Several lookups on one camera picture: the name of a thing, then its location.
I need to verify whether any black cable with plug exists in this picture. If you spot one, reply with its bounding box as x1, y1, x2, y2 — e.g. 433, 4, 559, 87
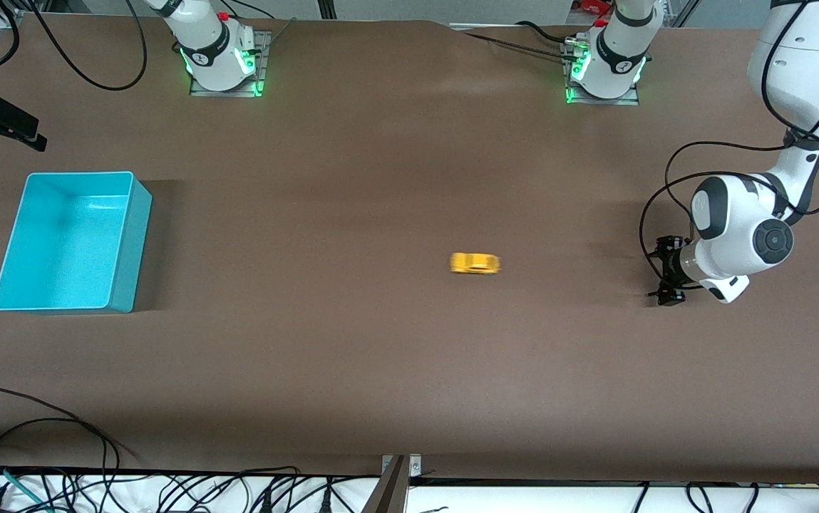
316, 476, 339, 513
256, 474, 289, 513

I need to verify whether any slanted aluminium post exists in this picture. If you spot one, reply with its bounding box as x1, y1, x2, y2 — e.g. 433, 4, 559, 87
361, 456, 410, 513

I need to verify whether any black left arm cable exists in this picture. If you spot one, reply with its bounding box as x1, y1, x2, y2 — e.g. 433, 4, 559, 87
639, 0, 819, 289

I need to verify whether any yellow beetle toy car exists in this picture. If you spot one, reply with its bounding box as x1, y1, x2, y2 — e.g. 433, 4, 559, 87
449, 252, 502, 276

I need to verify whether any metal bracket plate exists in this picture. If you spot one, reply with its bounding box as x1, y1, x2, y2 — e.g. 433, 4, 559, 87
382, 454, 423, 477

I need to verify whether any turquoise plastic bin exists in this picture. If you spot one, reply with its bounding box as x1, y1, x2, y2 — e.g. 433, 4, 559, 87
0, 171, 153, 314

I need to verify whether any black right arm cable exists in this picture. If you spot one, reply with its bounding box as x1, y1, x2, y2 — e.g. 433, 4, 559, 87
0, 0, 148, 91

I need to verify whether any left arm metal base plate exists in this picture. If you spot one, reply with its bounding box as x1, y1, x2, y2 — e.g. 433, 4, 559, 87
560, 39, 642, 106

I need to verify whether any aluminium table edge rail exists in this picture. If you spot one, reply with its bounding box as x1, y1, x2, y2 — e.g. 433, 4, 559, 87
0, 9, 25, 76

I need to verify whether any thin straight black cable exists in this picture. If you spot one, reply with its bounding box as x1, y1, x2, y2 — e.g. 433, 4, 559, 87
463, 32, 574, 61

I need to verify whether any thick curved black cable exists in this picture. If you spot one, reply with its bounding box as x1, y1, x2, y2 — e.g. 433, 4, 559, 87
516, 20, 570, 43

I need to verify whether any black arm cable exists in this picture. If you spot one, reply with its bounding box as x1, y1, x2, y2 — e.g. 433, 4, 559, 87
639, 0, 819, 289
0, 0, 148, 91

